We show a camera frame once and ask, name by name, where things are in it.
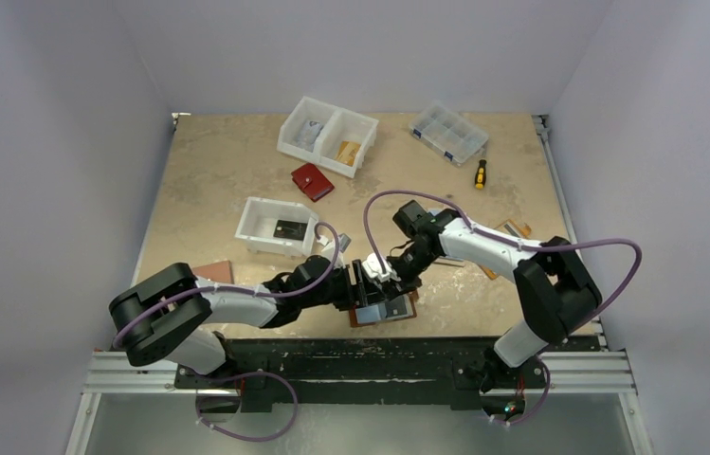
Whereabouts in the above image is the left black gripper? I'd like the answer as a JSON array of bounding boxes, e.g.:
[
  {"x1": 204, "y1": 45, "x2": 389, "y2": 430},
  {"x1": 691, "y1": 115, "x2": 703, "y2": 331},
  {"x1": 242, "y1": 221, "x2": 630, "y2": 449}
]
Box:
[{"x1": 300, "y1": 259, "x2": 387, "y2": 310}]

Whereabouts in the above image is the grey magnetic stripe card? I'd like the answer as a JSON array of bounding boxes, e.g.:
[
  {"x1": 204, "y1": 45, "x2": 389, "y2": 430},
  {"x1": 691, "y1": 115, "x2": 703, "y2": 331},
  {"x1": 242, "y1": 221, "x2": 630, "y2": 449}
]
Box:
[{"x1": 383, "y1": 295, "x2": 414, "y2": 320}]

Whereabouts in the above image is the tan leather card holder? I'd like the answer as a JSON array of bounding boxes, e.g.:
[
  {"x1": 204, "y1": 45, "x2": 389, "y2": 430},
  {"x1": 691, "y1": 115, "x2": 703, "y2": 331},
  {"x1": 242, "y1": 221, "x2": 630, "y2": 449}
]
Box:
[{"x1": 349, "y1": 291, "x2": 419, "y2": 328}]

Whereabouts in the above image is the small white plastic bin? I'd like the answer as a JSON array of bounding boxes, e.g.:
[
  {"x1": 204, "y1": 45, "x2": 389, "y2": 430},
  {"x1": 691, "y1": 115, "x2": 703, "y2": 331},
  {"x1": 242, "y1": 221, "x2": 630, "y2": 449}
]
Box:
[{"x1": 235, "y1": 196, "x2": 319, "y2": 258}]

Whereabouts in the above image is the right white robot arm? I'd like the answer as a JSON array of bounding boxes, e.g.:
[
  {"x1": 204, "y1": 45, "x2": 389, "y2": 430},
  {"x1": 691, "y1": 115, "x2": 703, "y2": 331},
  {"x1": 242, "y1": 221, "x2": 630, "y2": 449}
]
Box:
[{"x1": 384, "y1": 200, "x2": 602, "y2": 386}]

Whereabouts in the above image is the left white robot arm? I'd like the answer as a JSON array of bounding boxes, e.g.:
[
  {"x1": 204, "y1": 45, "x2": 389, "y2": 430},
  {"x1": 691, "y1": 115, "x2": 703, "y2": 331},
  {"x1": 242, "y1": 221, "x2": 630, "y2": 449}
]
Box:
[{"x1": 109, "y1": 255, "x2": 366, "y2": 388}]

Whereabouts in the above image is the blue card white tray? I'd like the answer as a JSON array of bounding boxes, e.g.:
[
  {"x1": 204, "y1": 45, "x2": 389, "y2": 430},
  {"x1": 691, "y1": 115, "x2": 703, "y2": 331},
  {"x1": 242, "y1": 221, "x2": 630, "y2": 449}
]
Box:
[{"x1": 429, "y1": 209, "x2": 465, "y2": 267}]

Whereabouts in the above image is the black card in bin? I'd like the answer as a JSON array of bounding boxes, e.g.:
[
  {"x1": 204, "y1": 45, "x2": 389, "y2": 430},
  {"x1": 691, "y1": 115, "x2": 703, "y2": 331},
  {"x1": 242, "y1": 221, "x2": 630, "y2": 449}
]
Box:
[{"x1": 273, "y1": 220, "x2": 307, "y2": 241}]

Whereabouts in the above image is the red leather card holder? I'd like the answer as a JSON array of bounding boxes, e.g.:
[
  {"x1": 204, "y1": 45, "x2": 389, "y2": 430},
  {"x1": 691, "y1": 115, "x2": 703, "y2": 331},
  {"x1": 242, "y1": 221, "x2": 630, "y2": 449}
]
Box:
[{"x1": 291, "y1": 163, "x2": 335, "y2": 202}]

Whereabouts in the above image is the pink leather card holder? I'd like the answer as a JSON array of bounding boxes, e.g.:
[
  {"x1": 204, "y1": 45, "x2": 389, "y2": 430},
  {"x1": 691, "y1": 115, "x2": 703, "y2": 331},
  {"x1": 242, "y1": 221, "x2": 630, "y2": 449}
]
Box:
[{"x1": 191, "y1": 260, "x2": 234, "y2": 284}]

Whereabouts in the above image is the gold card in bin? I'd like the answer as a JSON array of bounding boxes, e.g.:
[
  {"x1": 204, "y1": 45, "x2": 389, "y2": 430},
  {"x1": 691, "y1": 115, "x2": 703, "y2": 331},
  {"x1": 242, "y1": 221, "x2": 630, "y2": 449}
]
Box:
[{"x1": 336, "y1": 141, "x2": 361, "y2": 167}]

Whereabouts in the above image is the patterned card in bin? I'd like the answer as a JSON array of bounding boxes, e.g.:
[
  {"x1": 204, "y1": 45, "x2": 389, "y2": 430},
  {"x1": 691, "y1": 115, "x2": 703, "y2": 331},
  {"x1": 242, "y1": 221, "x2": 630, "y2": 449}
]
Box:
[{"x1": 294, "y1": 120, "x2": 324, "y2": 152}]

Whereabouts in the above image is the yellow black screwdriver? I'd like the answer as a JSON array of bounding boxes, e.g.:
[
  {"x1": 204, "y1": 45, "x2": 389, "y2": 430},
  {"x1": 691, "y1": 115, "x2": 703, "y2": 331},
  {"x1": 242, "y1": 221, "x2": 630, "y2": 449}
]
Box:
[{"x1": 474, "y1": 158, "x2": 487, "y2": 190}]

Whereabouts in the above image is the white two-compartment bin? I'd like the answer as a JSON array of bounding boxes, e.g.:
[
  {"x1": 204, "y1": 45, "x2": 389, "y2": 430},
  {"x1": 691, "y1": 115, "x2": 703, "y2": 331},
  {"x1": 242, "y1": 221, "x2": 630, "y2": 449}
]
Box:
[{"x1": 277, "y1": 96, "x2": 379, "y2": 179}]

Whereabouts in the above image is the clear plastic organizer box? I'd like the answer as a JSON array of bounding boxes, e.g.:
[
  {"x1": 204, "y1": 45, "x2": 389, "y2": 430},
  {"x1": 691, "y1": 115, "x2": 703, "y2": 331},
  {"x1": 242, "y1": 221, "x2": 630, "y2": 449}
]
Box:
[{"x1": 409, "y1": 101, "x2": 489, "y2": 166}]

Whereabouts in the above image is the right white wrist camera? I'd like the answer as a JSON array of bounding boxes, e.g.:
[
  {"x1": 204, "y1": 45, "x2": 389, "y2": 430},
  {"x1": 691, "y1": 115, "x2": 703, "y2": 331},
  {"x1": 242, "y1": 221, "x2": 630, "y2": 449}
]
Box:
[{"x1": 361, "y1": 253, "x2": 396, "y2": 282}]

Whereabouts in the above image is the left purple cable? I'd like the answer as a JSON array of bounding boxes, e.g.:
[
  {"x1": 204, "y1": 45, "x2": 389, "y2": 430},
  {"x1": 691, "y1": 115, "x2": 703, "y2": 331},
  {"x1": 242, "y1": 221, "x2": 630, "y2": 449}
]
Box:
[{"x1": 112, "y1": 221, "x2": 342, "y2": 443}]

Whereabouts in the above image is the purple cable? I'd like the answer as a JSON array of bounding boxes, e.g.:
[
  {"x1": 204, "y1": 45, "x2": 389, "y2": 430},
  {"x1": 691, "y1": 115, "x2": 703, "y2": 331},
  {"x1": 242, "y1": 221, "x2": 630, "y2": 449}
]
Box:
[
  {"x1": 363, "y1": 190, "x2": 644, "y2": 428},
  {"x1": 112, "y1": 221, "x2": 342, "y2": 443}
]

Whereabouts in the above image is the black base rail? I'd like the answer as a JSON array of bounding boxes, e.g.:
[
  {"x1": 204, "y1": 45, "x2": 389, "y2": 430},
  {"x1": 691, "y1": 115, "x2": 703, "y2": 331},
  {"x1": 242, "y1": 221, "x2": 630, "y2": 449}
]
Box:
[{"x1": 174, "y1": 337, "x2": 547, "y2": 413}]

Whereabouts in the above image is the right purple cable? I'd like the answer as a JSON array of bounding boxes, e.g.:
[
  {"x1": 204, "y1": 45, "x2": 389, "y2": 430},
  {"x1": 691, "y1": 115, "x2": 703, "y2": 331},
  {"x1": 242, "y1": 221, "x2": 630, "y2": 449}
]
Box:
[{"x1": 363, "y1": 190, "x2": 644, "y2": 428}]

